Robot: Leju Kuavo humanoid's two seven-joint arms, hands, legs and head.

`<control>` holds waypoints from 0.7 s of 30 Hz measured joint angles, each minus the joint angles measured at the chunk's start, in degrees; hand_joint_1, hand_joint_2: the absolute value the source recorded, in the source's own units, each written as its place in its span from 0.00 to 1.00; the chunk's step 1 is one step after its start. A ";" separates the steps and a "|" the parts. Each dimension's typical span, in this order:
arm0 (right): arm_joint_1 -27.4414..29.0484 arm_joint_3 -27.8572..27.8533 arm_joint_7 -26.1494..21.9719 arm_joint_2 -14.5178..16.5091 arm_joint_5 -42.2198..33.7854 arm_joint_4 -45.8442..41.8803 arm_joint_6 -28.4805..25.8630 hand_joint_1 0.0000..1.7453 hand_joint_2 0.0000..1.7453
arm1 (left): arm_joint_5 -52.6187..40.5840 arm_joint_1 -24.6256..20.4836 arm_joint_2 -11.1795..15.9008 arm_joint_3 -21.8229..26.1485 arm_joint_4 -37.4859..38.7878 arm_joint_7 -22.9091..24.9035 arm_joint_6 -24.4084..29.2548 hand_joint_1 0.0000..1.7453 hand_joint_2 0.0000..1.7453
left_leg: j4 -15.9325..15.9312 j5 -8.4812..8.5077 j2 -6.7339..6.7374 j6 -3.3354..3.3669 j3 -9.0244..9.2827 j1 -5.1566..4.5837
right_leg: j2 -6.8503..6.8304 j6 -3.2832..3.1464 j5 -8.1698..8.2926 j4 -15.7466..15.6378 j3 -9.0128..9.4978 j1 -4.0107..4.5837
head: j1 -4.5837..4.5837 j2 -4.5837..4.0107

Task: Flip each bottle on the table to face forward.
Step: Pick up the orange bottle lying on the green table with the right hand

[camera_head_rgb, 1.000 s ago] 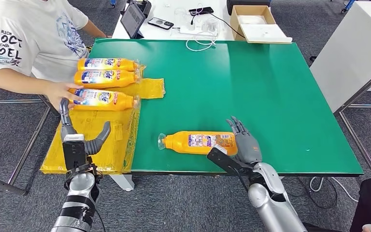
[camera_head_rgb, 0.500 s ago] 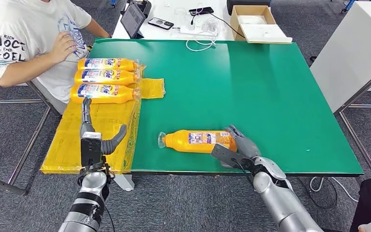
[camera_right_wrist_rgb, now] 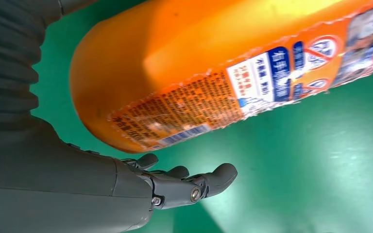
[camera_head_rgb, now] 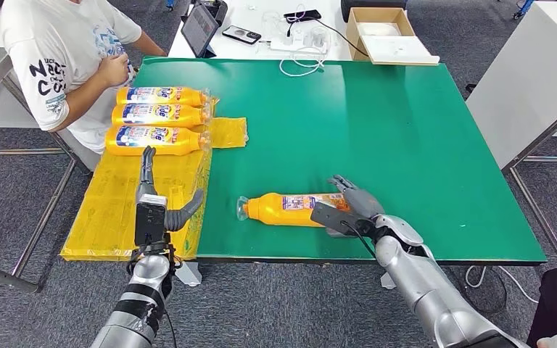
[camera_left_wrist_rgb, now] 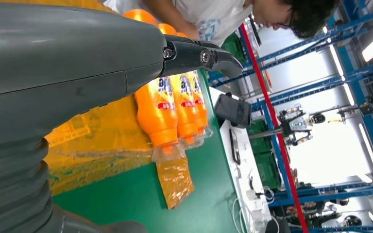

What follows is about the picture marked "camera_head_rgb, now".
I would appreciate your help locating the person's right hand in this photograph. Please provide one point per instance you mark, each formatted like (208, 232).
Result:
(113, 71)

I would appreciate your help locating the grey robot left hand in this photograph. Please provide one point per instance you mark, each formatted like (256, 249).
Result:
(185, 218)

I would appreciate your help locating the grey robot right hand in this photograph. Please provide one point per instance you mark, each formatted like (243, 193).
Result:
(365, 201)

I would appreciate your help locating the orange detergent bottle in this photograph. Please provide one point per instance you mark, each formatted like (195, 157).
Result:
(269, 211)
(192, 97)
(187, 141)
(192, 115)

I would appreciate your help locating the white computer mouse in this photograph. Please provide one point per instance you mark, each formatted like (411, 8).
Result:
(553, 342)

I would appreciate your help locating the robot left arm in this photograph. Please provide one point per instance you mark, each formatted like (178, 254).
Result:
(146, 283)

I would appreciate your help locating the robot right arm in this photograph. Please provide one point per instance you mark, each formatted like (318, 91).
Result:
(422, 283)

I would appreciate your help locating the green work table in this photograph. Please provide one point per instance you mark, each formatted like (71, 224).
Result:
(403, 144)

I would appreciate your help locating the yellow taped cardboard sheet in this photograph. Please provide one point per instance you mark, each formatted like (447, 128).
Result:
(115, 216)

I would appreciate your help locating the blue metal rack foot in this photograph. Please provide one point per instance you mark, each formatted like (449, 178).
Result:
(523, 7)
(169, 4)

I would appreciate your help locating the black tablet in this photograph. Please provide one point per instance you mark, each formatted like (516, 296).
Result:
(199, 28)

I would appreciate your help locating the black electronic device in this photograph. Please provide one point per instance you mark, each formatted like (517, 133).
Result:
(219, 9)

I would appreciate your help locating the white table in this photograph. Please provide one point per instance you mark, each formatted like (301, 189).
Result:
(240, 52)

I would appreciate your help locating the white box lid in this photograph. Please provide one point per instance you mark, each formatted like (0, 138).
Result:
(399, 49)

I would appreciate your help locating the brown cardboard box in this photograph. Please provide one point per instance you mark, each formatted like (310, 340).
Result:
(354, 42)

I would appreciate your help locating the white power strip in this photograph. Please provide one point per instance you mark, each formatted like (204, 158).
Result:
(284, 46)

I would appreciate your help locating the white charger adapter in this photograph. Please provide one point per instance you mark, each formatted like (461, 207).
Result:
(317, 36)

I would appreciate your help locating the white packing insert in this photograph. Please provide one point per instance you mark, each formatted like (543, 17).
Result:
(378, 29)

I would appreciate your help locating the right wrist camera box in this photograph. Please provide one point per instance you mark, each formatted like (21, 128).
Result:
(338, 218)

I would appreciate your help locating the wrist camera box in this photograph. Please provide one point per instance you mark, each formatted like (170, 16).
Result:
(149, 225)
(338, 218)

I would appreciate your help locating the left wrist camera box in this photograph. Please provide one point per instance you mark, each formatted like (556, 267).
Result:
(149, 225)

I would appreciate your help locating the black smartphone round camera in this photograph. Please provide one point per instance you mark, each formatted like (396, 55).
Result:
(241, 35)

